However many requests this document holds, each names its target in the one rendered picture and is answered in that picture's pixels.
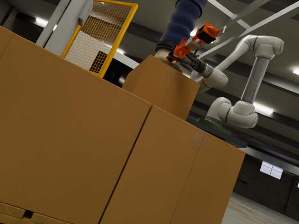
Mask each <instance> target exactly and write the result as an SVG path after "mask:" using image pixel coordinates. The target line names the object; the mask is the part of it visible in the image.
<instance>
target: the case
mask: <svg viewBox="0 0 299 224"><path fill-rule="evenodd" d="M199 87H200V84H199V83H197V82H195V81H194V80H192V79H190V78H189V77H187V76H185V75H184V74H182V73H180V72H179V71H177V70H175V69H174V68H172V67H170V66H169V65H167V64H165V63H164V62H162V61H160V60H159V59H157V58H156V57H154V56H152V55H149V56H148V57H147V58H146V59H145V60H143V61H142V62H141V63H140V64H139V65H138V66H137V67H136V68H134V69H133V70H132V71H131V72H130V73H129V74H128V76H127V78H126V80H125V81H124V83H123V86H122V89H124V90H126V91H128V92H130V93H132V94H134V95H136V96H138V97H139V98H141V99H143V100H145V101H147V102H149V103H151V105H155V106H157V107H159V108H161V109H163V110H165V111H166V112H168V113H170V114H172V115H174V116H176V117H178V118H180V119H182V120H184V121H186V119H187V116H188V114H189V111H190V109H191V106H192V104H193V102H194V99H195V97H196V95H197V92H198V90H199Z"/></svg>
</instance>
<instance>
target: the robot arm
mask: <svg viewBox="0 0 299 224"><path fill-rule="evenodd" d="M283 47H284V41H282V40H281V39H280V38H277V37H273V36H255V35H247V36H246V37H244V38H243V39H241V40H240V42H239V43H238V45H237V47H236V49H235V50H234V51H233V53H232V54H230V55H229V56H228V57H227V58H226V59H225V60H224V61H223V62H222V63H221V64H219V65H218V66H217V67H216V68H213V67H211V66H210V65H208V64H205V63H203V62H201V61H200V60H199V59H198V57H199V55H196V54H194V53H193V52H191V51H190V52H189V53H187V54H186V56H187V57H188V58H189V59H190V60H191V61H192V62H188V61H186V60H183V59H182V58H180V57H179V56H177V55H175V54H173V56H175V57H177V60H179V61H180V62H181V63H180V65H182V66H183V67H185V68H186V69H188V70H189V72H192V71H193V70H195V71H197V72H198V73H199V75H201V77H200V78H198V79H197V80H196V82H197V83H199V84H200V87H199V90H198V92H197V93H203V92H205V91H207V90H208V89H210V88H211V87H215V86H217V87H224V86H225V85H226V84H227V82H228V78H227V76H226V75H225V74H224V73H223V72H222V71H223V70H224V69H225V68H227V67H228V66H229V65H230V64H232V63H233V62H234V61H235V60H237V59H238V58H239V57H240V56H241V55H243V54H245V53H246V52H255V57H256V59H255V62H254V65H253V68H252V70H251V73H250V76H249V78H248V81H247V84H246V86H245V89H244V92H243V95H242V98H241V100H240V101H238V102H237V103H236V104H235V105H234V106H232V105H231V102H230V101H229V100H228V99H227V98H224V97H219V98H217V99H216V100H215V101H214V102H213V103H212V105H211V107H210V109H209V111H208V113H207V116H206V117H205V120H207V121H209V122H211V123H214V124H215V125H218V126H220V127H222V124H223V122H224V123H229V124H231V125H233V126H236V127H239V128H253V127H254V126H255V125H256V124H257V122H258V115H257V113H255V106H254V105H253V103H254V100H255V97H256V95H257V92H258V89H259V86H260V84H261V82H262V79H263V76H264V74H265V71H266V69H267V66H268V63H269V61H270V60H271V59H272V58H273V57H274V56H275V55H279V54H280V53H281V52H282V51H283ZM192 56H193V57H195V58H196V59H194V58H193V57H192ZM188 65H189V66H191V67H192V68H190V67H189V66H188Z"/></svg>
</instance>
